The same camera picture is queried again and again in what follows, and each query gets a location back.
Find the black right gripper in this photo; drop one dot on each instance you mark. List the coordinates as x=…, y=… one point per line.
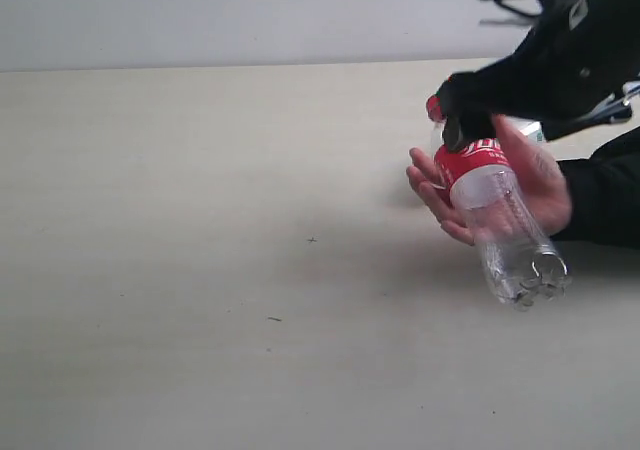
x=578, y=67

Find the clear cola bottle red label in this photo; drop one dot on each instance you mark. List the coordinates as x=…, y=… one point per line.
x=519, y=262

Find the clear bottle green white label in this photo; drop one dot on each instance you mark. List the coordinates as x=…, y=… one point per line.
x=532, y=130

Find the person's open bare hand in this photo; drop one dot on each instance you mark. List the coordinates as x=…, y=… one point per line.
x=545, y=189

